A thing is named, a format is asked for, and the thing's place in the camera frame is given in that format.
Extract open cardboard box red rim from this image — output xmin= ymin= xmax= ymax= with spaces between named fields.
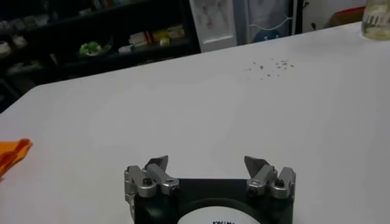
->
xmin=330 ymin=5 xmax=366 ymax=29

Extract white metal jug rack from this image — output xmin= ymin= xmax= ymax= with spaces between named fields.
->
xmin=243 ymin=0 xmax=299 ymax=44

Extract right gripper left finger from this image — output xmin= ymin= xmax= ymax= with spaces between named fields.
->
xmin=124 ymin=155 xmax=180 ymax=198

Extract orange t-shirt with white print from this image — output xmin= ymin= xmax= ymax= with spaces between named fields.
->
xmin=0 ymin=138 xmax=34 ymax=180

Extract black shelf unit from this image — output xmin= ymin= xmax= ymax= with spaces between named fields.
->
xmin=0 ymin=0 xmax=202 ymax=114

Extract clear bottle with green lid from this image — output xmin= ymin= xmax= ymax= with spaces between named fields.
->
xmin=361 ymin=0 xmax=390 ymax=41

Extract glass bowl with green contents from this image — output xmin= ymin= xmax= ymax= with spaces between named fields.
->
xmin=77 ymin=41 xmax=114 ymax=58

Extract white water dispenser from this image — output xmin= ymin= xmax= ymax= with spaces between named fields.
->
xmin=188 ymin=0 xmax=238 ymax=53

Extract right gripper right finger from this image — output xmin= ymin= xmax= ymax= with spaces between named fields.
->
xmin=243 ymin=155 xmax=297 ymax=200

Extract blue water jug lying sideways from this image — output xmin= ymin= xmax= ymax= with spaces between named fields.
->
xmin=252 ymin=29 xmax=282 ymax=43

